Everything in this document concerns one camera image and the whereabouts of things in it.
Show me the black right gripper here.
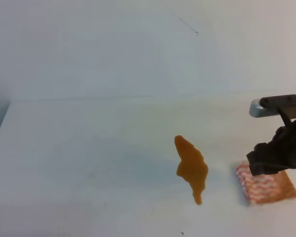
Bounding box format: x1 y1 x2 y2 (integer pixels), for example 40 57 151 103
247 94 296 176

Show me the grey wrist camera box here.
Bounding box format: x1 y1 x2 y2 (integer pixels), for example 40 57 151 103
249 99 279 118

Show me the brown coffee stain puddle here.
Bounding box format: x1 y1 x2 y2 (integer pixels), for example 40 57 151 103
174 135 209 205

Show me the red white striped rag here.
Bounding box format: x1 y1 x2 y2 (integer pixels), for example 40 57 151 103
234 161 296 206

